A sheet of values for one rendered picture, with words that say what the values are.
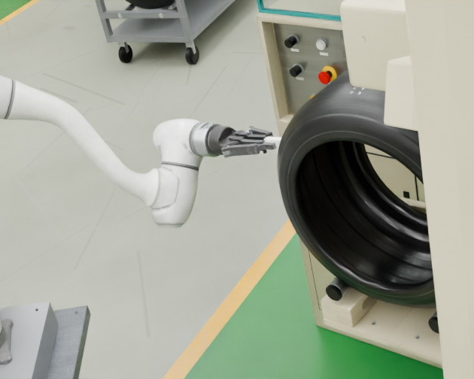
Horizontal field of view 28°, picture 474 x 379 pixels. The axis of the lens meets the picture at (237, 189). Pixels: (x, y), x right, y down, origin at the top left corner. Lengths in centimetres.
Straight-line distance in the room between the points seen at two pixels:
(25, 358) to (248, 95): 304
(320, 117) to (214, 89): 356
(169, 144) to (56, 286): 186
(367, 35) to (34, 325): 156
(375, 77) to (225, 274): 252
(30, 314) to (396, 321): 107
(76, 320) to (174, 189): 63
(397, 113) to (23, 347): 158
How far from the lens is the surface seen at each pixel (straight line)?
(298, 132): 207
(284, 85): 310
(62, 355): 277
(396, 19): 147
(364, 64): 154
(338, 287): 230
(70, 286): 419
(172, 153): 246
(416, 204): 250
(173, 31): 592
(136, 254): 425
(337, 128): 199
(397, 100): 140
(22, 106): 236
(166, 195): 244
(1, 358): 267
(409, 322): 235
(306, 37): 295
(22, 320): 280
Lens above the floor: 234
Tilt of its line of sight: 31 degrees down
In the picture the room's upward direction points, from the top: 13 degrees counter-clockwise
